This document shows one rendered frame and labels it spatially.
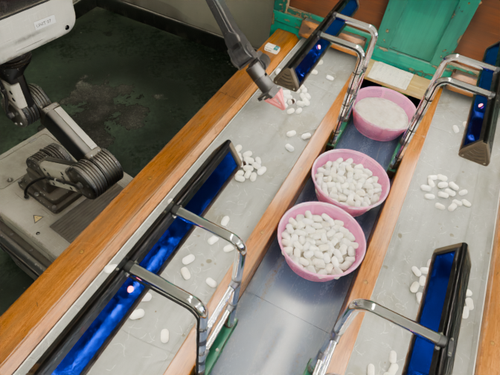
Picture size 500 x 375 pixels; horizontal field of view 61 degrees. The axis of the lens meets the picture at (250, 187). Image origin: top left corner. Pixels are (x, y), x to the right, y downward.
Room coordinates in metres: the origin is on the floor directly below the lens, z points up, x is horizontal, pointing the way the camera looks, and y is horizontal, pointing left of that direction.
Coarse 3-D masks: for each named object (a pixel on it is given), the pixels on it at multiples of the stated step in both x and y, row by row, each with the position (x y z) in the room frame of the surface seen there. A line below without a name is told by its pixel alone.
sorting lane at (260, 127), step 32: (352, 64) 1.74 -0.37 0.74; (256, 96) 1.40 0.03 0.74; (320, 96) 1.46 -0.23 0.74; (256, 128) 1.21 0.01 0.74; (288, 128) 1.23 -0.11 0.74; (288, 160) 1.07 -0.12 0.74; (224, 192) 0.88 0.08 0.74; (256, 192) 0.90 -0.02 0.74; (256, 224) 0.77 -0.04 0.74; (224, 256) 0.64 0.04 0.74; (96, 288) 0.48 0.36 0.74; (192, 288) 0.53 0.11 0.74; (64, 320) 0.39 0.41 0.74; (128, 320) 0.41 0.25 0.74; (160, 320) 0.43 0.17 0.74; (192, 320) 0.44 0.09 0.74; (32, 352) 0.30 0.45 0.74; (128, 352) 0.34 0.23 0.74; (160, 352) 0.35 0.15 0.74
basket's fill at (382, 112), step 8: (360, 104) 1.46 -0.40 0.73; (368, 104) 1.47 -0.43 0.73; (376, 104) 1.48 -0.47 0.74; (384, 104) 1.49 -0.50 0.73; (392, 104) 1.50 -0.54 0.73; (360, 112) 1.41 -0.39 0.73; (368, 112) 1.41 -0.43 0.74; (376, 112) 1.42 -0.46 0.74; (384, 112) 1.43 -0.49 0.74; (392, 112) 1.44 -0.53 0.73; (400, 112) 1.45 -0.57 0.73; (368, 120) 1.37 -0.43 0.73; (376, 120) 1.38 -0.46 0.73; (384, 120) 1.38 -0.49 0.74; (392, 120) 1.40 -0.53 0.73; (400, 120) 1.40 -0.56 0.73; (392, 128) 1.34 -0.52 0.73; (400, 128) 1.36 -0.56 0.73
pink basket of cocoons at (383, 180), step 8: (328, 152) 1.11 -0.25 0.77; (336, 152) 1.12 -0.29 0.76; (344, 152) 1.13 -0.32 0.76; (352, 152) 1.13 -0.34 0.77; (320, 160) 1.08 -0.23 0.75; (328, 160) 1.10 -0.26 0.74; (344, 160) 1.12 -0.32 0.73; (360, 160) 1.12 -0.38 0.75; (368, 160) 1.11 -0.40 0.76; (312, 168) 1.02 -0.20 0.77; (368, 168) 1.10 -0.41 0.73; (376, 168) 1.08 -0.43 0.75; (312, 176) 0.98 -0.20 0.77; (384, 176) 1.04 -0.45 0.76; (384, 184) 1.02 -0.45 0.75; (320, 192) 0.92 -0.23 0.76; (384, 192) 0.98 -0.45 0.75; (320, 200) 0.95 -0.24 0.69; (328, 200) 0.91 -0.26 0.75; (344, 208) 0.89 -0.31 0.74; (352, 208) 0.87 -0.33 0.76; (360, 208) 0.88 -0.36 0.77; (368, 208) 0.90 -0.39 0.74; (352, 216) 0.91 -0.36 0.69
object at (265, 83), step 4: (264, 76) 1.30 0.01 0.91; (268, 76) 1.31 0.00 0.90; (256, 80) 1.29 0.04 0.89; (260, 80) 1.29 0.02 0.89; (264, 80) 1.29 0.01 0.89; (268, 80) 1.30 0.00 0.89; (272, 80) 1.32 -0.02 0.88; (256, 84) 1.30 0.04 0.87; (260, 84) 1.29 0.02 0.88; (264, 84) 1.29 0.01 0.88; (268, 84) 1.29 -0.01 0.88; (272, 84) 1.30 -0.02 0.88; (260, 88) 1.29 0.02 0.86; (264, 88) 1.28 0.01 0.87; (268, 88) 1.28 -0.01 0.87; (272, 88) 1.28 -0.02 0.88; (264, 92) 1.28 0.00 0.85; (268, 92) 1.25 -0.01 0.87; (260, 96) 1.27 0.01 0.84; (264, 96) 1.26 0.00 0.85; (268, 96) 1.25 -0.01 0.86; (260, 100) 1.26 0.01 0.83
